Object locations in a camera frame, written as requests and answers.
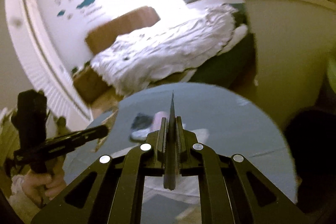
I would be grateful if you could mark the bed with white duvet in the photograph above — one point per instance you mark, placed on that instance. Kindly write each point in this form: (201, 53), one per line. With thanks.
(138, 59)

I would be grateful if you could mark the person's left hand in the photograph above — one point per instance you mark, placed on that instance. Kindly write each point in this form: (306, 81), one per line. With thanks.
(37, 186)

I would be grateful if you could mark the wooden headboard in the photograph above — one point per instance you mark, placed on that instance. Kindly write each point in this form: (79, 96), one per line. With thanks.
(103, 36)

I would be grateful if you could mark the round blue star rug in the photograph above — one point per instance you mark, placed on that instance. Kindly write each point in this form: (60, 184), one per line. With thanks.
(222, 120)

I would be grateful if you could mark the wooden bedside table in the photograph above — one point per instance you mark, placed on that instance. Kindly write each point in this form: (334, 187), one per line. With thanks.
(89, 85)

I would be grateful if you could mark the black round trash bin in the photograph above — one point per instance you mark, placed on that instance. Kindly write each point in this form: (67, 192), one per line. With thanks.
(310, 134)

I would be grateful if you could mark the green air purifier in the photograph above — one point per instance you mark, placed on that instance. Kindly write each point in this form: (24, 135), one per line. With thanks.
(331, 72)

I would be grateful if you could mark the white dresser cabinet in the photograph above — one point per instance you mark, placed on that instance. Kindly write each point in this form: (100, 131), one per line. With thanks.
(293, 41)

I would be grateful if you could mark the dark and pink rug trash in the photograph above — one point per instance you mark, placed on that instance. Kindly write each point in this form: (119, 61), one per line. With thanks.
(144, 124)

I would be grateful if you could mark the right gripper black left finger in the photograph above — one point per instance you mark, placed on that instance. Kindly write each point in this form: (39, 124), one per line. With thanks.
(110, 190)

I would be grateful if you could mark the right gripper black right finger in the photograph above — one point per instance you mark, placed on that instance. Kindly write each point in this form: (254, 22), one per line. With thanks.
(232, 189)

